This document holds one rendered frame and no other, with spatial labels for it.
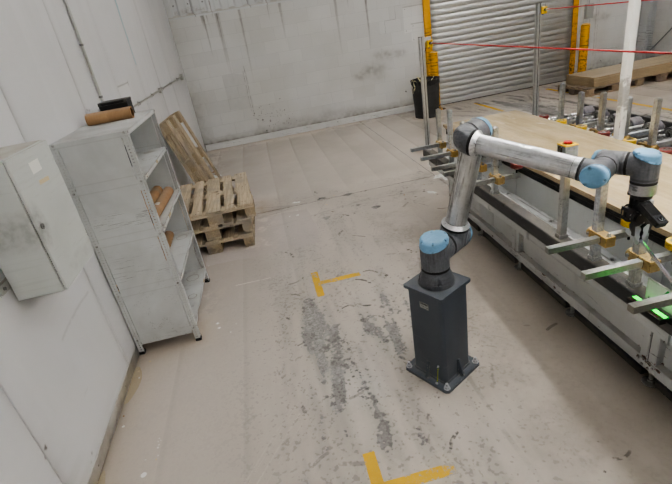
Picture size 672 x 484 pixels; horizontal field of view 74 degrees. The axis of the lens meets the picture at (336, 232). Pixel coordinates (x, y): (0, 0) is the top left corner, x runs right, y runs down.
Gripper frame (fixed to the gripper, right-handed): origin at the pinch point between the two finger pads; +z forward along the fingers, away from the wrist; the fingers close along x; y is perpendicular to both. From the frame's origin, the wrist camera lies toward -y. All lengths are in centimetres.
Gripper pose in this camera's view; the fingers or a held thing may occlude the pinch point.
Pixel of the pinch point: (638, 242)
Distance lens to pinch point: 211.7
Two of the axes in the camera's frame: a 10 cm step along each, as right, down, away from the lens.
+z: 1.5, 8.9, 4.3
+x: -9.7, 2.1, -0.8
